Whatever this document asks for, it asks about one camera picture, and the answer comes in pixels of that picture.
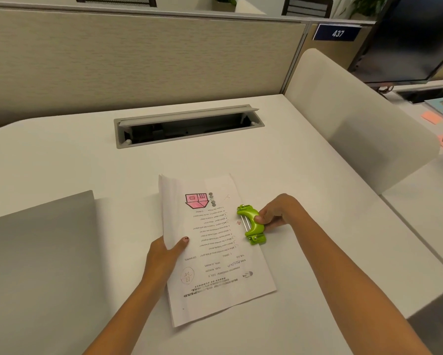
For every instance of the person's left hand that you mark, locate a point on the person's left hand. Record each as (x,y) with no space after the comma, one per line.
(160,262)

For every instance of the person's right hand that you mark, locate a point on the person's right hand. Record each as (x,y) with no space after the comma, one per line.
(282,210)

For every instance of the green hole punch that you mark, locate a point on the green hole punch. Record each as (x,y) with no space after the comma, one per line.
(251,212)

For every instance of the white paper pink house drawing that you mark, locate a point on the white paper pink house drawing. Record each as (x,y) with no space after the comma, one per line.
(221,295)

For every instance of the person's left forearm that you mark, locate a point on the person's left forearm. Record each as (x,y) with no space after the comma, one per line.
(125,321)

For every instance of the person's right forearm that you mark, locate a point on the person's right forearm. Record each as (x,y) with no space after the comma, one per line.
(354,292)

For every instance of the white side divider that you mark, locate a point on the white side divider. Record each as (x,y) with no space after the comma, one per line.
(249,9)
(347,118)

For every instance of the brown partition panel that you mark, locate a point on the brown partition panel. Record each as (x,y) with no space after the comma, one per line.
(325,62)

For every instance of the black monitor stand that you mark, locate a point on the black monitor stand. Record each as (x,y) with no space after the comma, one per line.
(384,88)

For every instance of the blue desk number sign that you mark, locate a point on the blue desk number sign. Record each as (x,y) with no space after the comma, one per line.
(337,33)

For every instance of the beige fabric partition panel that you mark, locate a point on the beige fabric partition panel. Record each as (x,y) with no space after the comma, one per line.
(132,62)

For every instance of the black computer monitor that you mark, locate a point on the black computer monitor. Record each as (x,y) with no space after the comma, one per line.
(406,40)

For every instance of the potted small-leaf plant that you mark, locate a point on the potted small-leaf plant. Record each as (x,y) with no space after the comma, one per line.
(224,5)

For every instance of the potted bushy green plant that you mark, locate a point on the potted bushy green plant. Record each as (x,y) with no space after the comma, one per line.
(365,5)

